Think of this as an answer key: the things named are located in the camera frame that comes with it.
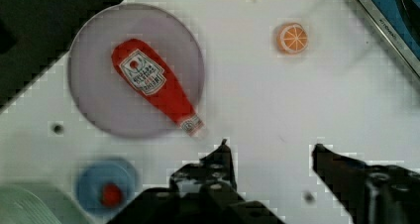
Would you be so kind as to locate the red ketchup bottle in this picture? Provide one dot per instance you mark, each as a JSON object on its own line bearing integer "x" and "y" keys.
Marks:
{"x": 148, "y": 74}

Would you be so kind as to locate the silver toaster oven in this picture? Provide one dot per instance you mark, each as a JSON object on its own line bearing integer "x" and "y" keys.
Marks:
{"x": 398, "y": 23}

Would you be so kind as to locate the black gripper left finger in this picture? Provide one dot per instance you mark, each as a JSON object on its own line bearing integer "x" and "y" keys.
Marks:
{"x": 213, "y": 168}

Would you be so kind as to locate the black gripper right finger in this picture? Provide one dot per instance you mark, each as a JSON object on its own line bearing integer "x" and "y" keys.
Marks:
{"x": 370, "y": 194}

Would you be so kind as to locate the green colander basket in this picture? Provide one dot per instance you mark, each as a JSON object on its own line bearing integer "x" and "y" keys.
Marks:
{"x": 37, "y": 203}

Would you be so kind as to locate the red strawberry in bowl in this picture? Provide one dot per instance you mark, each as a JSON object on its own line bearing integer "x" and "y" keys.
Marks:
{"x": 111, "y": 195}

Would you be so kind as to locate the blue bowl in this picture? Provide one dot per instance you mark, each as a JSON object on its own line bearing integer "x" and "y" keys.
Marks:
{"x": 89, "y": 183}

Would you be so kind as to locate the orange slice toy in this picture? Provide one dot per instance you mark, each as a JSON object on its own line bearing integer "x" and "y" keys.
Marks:
{"x": 292, "y": 39}

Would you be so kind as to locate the lilac round plate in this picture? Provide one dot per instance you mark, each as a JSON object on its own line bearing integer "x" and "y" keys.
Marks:
{"x": 102, "y": 95}

